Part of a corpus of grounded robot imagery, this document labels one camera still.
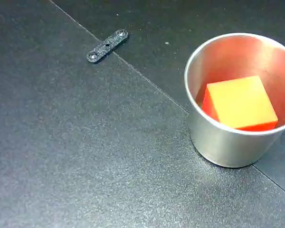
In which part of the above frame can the black screwed joining bracket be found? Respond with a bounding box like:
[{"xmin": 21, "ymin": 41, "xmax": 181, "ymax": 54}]
[{"xmin": 86, "ymin": 28, "xmax": 129, "ymax": 64}]

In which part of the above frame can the red cube block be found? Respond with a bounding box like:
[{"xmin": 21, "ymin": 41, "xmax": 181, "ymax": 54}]
[{"xmin": 201, "ymin": 75, "xmax": 279, "ymax": 132}]

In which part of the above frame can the stainless steel cup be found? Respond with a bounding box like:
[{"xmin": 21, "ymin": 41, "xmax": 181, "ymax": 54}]
[{"xmin": 184, "ymin": 32, "xmax": 285, "ymax": 169}]

